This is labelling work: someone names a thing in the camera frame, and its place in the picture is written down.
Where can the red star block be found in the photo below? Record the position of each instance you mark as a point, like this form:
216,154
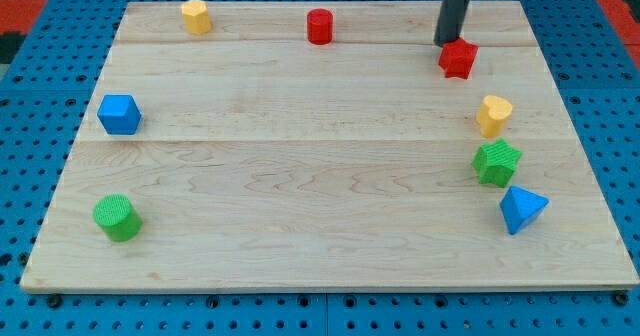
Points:
457,58

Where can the green star block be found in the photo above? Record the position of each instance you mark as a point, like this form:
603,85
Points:
496,162

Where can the yellow heart block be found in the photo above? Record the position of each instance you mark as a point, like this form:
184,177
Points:
493,114

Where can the light wooden board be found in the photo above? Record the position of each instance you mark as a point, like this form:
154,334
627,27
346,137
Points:
265,164

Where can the red cylinder block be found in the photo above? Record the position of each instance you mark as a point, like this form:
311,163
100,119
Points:
319,26

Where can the yellow hexagon block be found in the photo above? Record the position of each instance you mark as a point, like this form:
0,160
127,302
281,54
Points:
196,17

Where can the blue cube block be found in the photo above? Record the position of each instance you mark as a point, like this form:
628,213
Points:
119,114

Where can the blue triangle block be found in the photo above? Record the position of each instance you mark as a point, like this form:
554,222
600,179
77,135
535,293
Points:
521,207

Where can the green cylinder block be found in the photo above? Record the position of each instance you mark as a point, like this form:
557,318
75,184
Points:
117,217

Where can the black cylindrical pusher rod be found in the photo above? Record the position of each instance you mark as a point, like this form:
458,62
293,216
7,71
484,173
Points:
450,21

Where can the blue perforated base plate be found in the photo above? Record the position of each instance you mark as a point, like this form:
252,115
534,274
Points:
45,93

